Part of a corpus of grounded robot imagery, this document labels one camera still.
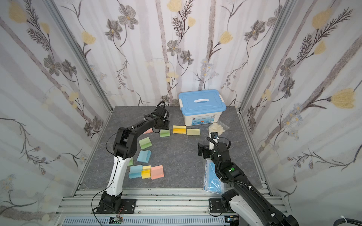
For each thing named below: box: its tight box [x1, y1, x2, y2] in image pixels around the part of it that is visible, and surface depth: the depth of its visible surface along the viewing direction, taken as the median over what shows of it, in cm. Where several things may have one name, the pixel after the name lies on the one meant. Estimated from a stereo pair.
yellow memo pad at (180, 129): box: [172, 125, 187, 135], surface depth 107 cm
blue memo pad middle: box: [136, 149, 152, 163], surface depth 92 cm
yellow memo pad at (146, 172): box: [141, 165, 151, 179], surface depth 86 cm
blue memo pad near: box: [128, 164, 143, 179], surface depth 88 cm
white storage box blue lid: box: [178, 89, 227, 127], surface depth 106 cm
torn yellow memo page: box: [186, 128, 201, 136], surface depth 107 cm
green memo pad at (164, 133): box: [159, 129, 171, 138], surface depth 104 cm
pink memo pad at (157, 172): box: [150, 164, 165, 180], surface depth 87 cm
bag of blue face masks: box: [203, 159, 225, 195], surface depth 83 cm
